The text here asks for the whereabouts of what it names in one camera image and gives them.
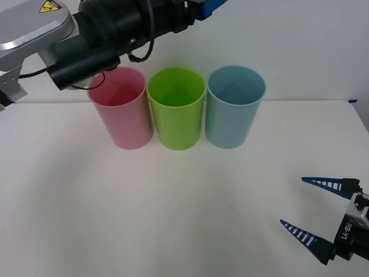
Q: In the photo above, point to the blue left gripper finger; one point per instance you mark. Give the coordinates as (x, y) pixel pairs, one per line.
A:
(212, 7)

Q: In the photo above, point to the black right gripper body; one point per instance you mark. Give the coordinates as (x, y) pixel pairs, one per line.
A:
(353, 239)

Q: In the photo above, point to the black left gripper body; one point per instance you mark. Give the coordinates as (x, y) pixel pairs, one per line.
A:
(183, 14)

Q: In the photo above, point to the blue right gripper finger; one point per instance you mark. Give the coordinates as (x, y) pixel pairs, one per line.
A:
(331, 184)
(310, 241)

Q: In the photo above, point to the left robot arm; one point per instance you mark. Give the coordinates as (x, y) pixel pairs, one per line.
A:
(86, 37)

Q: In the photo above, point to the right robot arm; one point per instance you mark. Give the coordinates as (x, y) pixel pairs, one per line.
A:
(359, 209)

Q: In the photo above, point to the green plastic bin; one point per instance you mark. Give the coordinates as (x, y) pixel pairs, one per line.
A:
(177, 127)

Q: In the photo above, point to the pale blue plastic bin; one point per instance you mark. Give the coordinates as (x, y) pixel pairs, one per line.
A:
(230, 124)

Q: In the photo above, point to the pink plastic bin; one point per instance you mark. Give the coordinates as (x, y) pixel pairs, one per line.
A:
(127, 127)

